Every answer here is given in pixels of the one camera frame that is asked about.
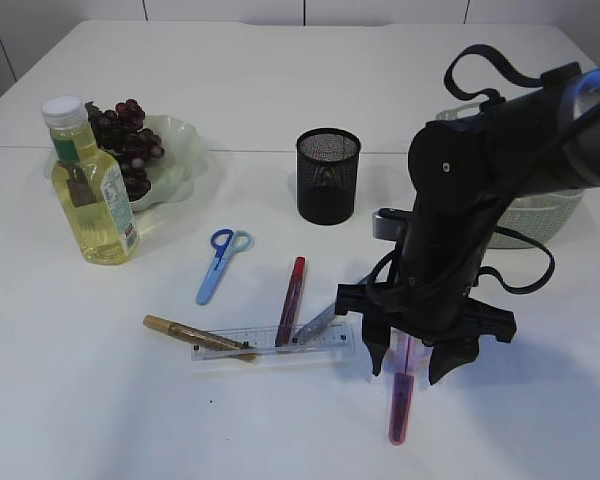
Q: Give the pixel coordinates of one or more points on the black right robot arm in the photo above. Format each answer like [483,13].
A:
[466,173]

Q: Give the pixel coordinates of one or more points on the pink purple scissors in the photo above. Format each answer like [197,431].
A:
[411,359]

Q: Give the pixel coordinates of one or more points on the blue scissors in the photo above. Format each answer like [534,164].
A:
[226,243]

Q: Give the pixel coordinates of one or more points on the clear plastic ruler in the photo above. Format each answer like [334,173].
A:
[336,340]

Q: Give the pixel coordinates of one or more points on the pale green woven basket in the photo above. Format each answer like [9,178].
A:
[538,217]

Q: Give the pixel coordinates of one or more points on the silver glitter marker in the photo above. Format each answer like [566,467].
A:
[314,327]

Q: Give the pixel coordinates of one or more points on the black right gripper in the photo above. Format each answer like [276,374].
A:
[450,319]

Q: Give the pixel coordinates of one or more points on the yellow oil bottle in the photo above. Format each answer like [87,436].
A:
[89,185]

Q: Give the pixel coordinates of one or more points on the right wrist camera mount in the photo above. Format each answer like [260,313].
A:
[391,224]

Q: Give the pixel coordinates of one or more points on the black mesh pen cup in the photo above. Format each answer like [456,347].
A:
[327,162]

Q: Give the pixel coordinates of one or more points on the red glitter marker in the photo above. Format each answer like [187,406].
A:
[291,302]

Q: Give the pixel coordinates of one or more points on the translucent green wavy plate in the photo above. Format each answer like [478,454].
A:
[172,178]

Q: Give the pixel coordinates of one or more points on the purple grape bunch with leaf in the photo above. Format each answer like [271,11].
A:
[122,133]

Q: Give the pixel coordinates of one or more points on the gold glitter marker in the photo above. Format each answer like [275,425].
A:
[195,336]

